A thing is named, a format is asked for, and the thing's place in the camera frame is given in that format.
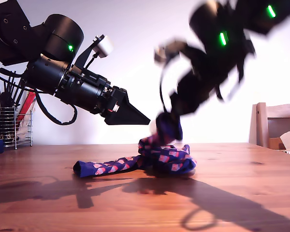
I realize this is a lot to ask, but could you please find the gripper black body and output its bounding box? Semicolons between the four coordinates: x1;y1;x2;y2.
55;64;131;119

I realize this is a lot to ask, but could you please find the purple pink patterned sock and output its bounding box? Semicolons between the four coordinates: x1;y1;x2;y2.
72;154;145;179
137;113;198;176

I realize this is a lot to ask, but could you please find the red chopstick packet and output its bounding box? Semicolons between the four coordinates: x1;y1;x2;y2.
15;91;37;121

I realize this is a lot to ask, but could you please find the wooden chair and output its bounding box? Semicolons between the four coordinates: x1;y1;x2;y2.
248;102;290;148

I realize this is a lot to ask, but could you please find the black round kitchen utensil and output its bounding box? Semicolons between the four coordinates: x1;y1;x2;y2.
1;91;13;108

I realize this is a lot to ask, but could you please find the cardboard box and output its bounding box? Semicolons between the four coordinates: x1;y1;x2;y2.
268;137;287;150

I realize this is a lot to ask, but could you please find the thin black camera cable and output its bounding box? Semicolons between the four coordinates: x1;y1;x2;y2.
159;64;172;116

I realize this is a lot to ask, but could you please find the thick black sleeved cable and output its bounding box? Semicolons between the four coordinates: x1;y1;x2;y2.
34;89;78;126

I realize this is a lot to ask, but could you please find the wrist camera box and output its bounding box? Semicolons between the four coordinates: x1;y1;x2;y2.
154;40;188;65
73;34;115;73

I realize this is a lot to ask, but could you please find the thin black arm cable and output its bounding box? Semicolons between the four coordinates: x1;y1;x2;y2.
0;60;42;95

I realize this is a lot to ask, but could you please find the chrome wire utensil caddy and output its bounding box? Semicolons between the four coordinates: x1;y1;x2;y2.
0;106;34;150

